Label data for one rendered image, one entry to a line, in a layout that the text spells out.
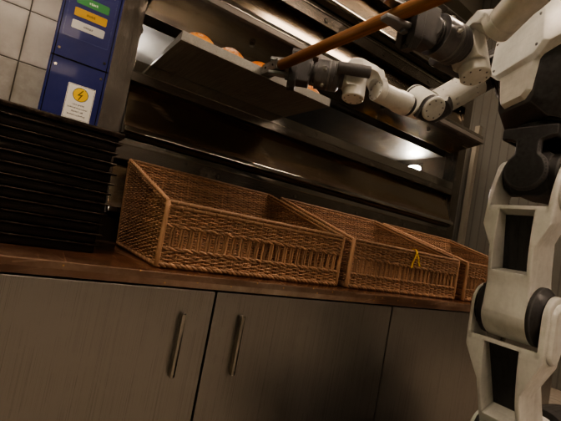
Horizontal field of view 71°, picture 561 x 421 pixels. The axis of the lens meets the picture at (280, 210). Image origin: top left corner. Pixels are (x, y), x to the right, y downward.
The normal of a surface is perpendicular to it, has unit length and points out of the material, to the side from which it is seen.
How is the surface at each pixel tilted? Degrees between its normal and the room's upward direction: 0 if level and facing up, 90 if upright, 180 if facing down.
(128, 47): 90
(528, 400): 90
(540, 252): 90
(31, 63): 90
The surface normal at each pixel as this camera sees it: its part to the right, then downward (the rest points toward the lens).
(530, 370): -0.83, -0.11
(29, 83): 0.55, 0.05
